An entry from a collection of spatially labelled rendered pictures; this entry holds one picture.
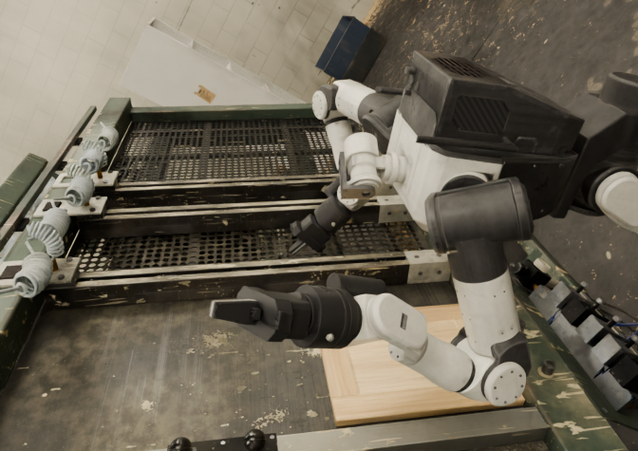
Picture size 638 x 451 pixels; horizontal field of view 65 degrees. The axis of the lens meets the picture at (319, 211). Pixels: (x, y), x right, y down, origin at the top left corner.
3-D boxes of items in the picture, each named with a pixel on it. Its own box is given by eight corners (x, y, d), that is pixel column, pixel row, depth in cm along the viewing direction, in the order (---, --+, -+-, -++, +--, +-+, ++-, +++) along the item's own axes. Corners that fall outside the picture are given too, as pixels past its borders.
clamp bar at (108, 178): (400, 197, 186) (407, 137, 173) (59, 215, 169) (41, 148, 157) (392, 185, 194) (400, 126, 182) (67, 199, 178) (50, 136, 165)
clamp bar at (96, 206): (415, 224, 170) (424, 159, 158) (41, 245, 153) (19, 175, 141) (406, 209, 178) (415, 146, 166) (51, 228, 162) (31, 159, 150)
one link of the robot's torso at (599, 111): (643, 74, 103) (568, 64, 100) (692, 93, 92) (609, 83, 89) (587, 193, 117) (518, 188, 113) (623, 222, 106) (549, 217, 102)
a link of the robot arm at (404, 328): (333, 334, 78) (396, 368, 83) (372, 325, 71) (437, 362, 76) (343, 297, 81) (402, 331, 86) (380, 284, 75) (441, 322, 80)
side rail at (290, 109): (352, 127, 263) (353, 106, 257) (133, 133, 247) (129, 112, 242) (349, 122, 269) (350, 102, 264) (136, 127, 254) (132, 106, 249)
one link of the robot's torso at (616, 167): (612, 135, 110) (566, 130, 108) (657, 161, 99) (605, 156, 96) (588, 187, 117) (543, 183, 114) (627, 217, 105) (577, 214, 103)
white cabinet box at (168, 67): (345, 134, 501) (146, 24, 423) (315, 182, 518) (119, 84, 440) (332, 117, 555) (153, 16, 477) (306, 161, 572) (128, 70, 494)
